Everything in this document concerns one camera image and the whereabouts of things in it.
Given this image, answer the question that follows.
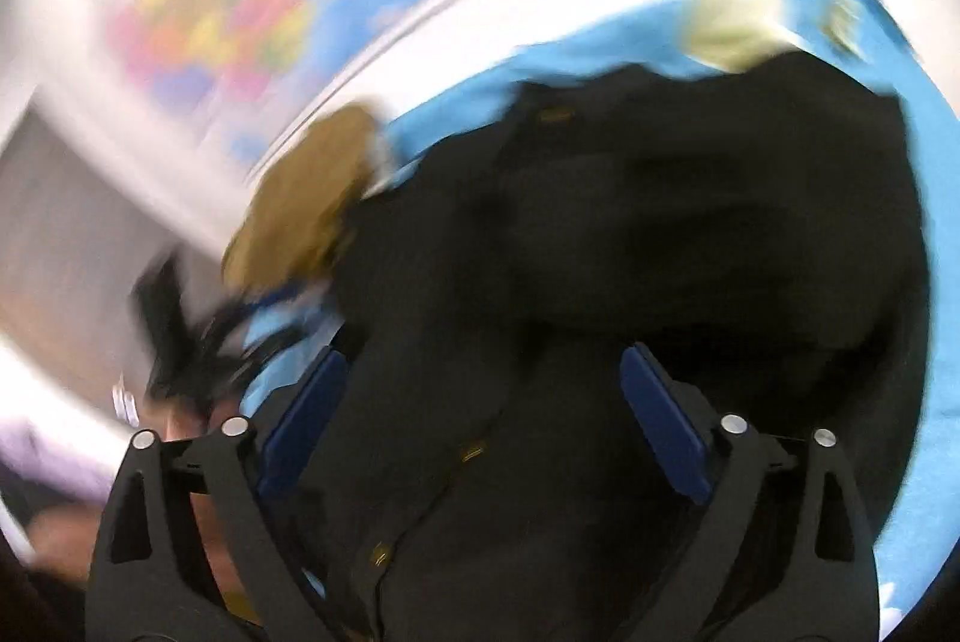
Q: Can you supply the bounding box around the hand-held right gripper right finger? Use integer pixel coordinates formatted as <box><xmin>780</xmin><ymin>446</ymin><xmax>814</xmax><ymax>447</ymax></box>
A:
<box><xmin>619</xmin><ymin>342</ymin><xmax>880</xmax><ymax>642</ymax></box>

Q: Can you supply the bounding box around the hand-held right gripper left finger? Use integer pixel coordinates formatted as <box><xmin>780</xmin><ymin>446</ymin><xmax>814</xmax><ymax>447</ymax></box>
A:
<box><xmin>84</xmin><ymin>348</ymin><xmax>350</xmax><ymax>642</ymax></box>

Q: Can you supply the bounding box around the mustard garment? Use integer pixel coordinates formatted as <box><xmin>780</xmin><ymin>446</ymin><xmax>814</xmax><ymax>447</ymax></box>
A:
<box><xmin>223</xmin><ymin>103</ymin><xmax>387</xmax><ymax>299</ymax></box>

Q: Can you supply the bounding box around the wooden door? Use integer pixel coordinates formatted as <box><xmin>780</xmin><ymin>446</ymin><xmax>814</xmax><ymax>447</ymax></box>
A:
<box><xmin>0</xmin><ymin>94</ymin><xmax>226</xmax><ymax>404</ymax></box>

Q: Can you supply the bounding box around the black garment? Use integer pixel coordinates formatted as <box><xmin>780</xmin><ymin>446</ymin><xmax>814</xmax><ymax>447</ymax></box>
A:
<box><xmin>300</xmin><ymin>49</ymin><xmax>932</xmax><ymax>642</ymax></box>

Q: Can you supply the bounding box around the colourful wall map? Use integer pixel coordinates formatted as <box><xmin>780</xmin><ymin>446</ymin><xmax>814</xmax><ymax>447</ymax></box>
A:
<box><xmin>97</xmin><ymin>0</ymin><xmax>601</xmax><ymax>164</ymax></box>

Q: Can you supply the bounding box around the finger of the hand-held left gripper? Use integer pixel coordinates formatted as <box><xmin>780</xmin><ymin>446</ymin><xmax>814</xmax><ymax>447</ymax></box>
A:
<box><xmin>217</xmin><ymin>282</ymin><xmax>331</xmax><ymax>332</ymax></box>
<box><xmin>225</xmin><ymin>321</ymin><xmax>320</xmax><ymax>384</ymax></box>

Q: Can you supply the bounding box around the blue floral blanket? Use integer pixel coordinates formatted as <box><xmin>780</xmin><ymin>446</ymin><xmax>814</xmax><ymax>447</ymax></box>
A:
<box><xmin>238</xmin><ymin>0</ymin><xmax>960</xmax><ymax>637</ymax></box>

